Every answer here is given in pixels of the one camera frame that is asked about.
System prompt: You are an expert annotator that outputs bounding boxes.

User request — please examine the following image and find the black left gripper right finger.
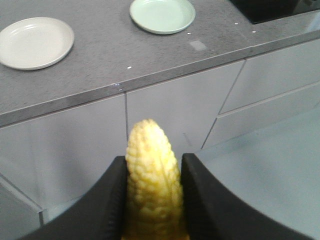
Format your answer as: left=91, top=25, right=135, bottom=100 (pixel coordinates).
left=181, top=153, right=310, bottom=240

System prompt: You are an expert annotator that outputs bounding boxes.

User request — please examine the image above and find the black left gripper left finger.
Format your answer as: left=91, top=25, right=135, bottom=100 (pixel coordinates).
left=23, top=156, right=127, bottom=240

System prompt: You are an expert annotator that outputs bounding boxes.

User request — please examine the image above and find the yellow corn cob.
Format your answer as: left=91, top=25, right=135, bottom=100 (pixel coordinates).
left=122, top=119, right=190, bottom=240

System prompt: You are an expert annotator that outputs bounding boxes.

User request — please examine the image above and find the grey lower cabinet panel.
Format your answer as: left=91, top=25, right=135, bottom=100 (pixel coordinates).
left=0, top=94, right=127, bottom=213

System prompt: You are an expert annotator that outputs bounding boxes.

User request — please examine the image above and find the grey cabinet door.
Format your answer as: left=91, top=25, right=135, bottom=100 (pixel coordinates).
left=126, top=60, right=244, bottom=159

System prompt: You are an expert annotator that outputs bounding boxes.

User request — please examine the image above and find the grey cabinet drawer front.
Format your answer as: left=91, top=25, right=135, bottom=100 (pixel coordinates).
left=220, top=39, right=320, bottom=113

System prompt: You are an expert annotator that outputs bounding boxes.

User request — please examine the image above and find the black glass cooktop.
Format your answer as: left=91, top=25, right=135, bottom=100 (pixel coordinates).
left=230, top=0, right=320, bottom=24

